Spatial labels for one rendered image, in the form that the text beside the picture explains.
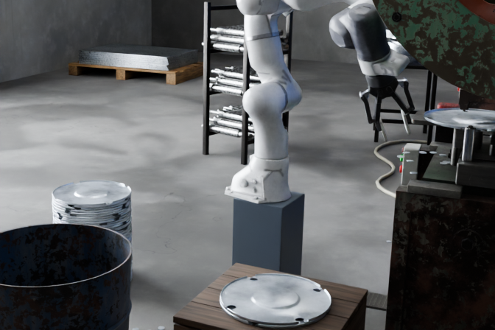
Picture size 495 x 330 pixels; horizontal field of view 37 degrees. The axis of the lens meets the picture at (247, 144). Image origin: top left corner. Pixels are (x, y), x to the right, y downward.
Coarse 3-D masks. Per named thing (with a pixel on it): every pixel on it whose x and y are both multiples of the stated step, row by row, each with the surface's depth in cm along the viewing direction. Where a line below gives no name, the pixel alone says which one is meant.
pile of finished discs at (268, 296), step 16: (224, 288) 199; (240, 288) 200; (256, 288) 200; (272, 288) 199; (288, 288) 201; (304, 288) 201; (320, 288) 201; (224, 304) 190; (240, 304) 191; (256, 304) 191; (272, 304) 190; (288, 304) 190; (304, 304) 192; (320, 304) 192; (240, 320) 184; (256, 320) 181; (272, 320) 183; (288, 320) 183; (304, 320) 183
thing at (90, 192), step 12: (84, 180) 292; (96, 180) 293; (108, 180) 292; (60, 192) 278; (72, 192) 279; (84, 192) 277; (96, 192) 278; (108, 192) 279; (120, 192) 280; (72, 204) 265; (84, 204) 265; (96, 204) 266
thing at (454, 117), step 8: (432, 112) 226; (440, 112) 226; (448, 112) 226; (456, 112) 227; (464, 112) 227; (472, 112) 227; (480, 112) 228; (488, 112) 228; (432, 120) 211; (440, 120) 215; (448, 120) 215; (456, 120) 214; (464, 120) 213; (472, 120) 213; (480, 120) 213; (488, 120) 213; (456, 128) 206; (480, 128) 203; (488, 128) 206
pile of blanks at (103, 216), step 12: (60, 204) 269; (108, 204) 268; (120, 204) 272; (60, 216) 271; (72, 216) 269; (84, 216) 266; (96, 216) 267; (108, 216) 269; (120, 216) 273; (108, 228) 270; (120, 228) 274; (132, 264) 287; (132, 276) 289
